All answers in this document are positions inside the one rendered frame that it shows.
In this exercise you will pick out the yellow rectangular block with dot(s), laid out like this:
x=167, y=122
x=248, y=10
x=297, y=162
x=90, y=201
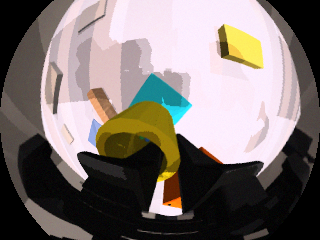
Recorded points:
x=240, y=47

